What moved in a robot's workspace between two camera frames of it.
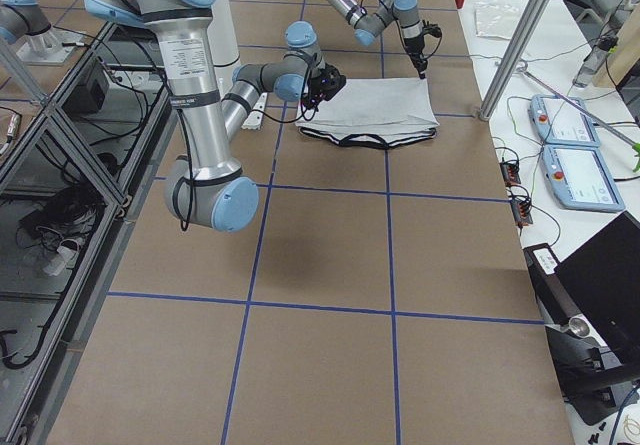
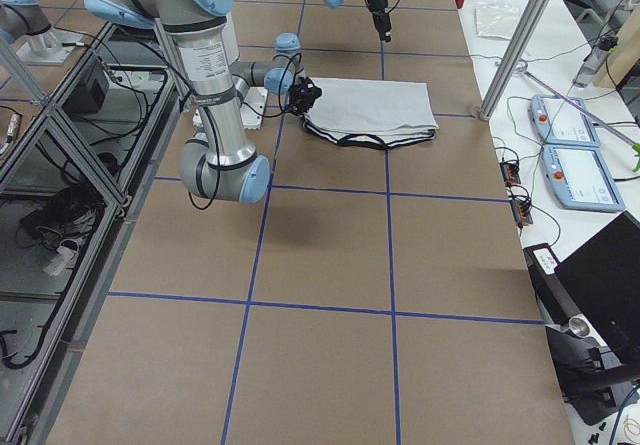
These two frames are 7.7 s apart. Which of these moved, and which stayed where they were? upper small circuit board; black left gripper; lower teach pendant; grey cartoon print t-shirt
Moved: black left gripper
Stayed: lower teach pendant; upper small circuit board; grey cartoon print t-shirt
